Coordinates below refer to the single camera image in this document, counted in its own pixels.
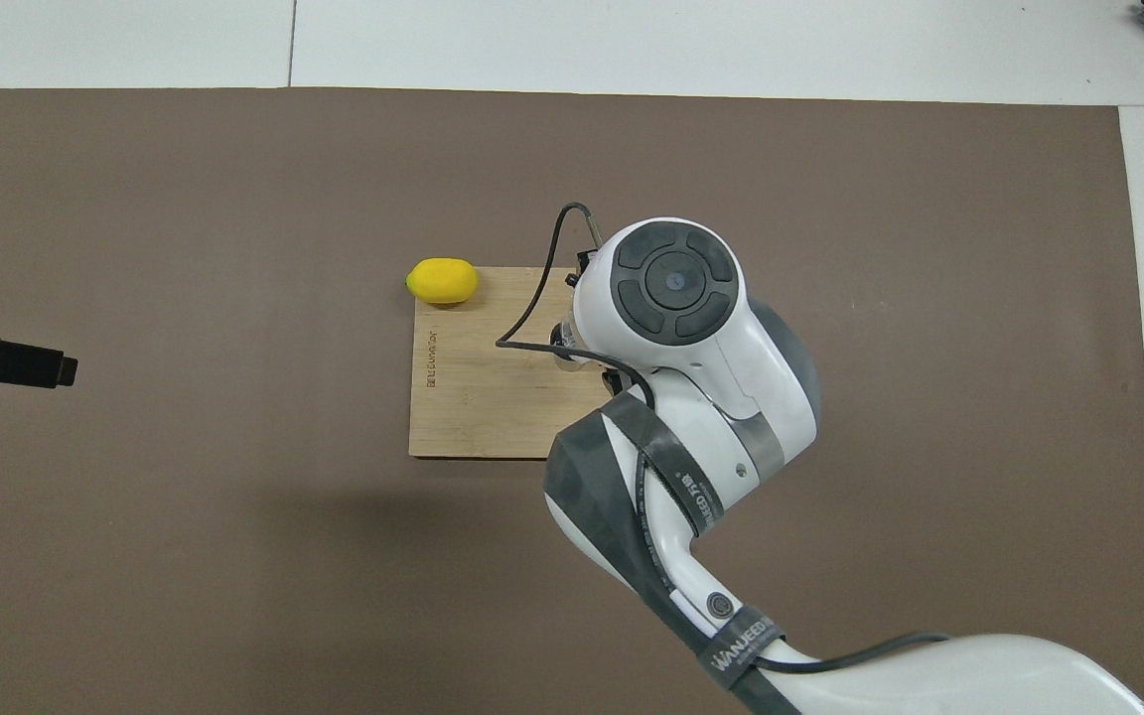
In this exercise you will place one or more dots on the steel jigger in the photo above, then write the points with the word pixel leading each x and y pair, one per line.
pixel 570 361

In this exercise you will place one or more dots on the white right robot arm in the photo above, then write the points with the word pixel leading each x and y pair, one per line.
pixel 711 397

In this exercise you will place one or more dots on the bamboo cutting board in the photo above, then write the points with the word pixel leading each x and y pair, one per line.
pixel 473 397

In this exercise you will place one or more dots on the yellow lemon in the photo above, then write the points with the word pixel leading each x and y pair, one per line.
pixel 443 280

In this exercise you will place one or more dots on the brown table mat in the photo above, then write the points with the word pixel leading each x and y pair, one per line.
pixel 234 596

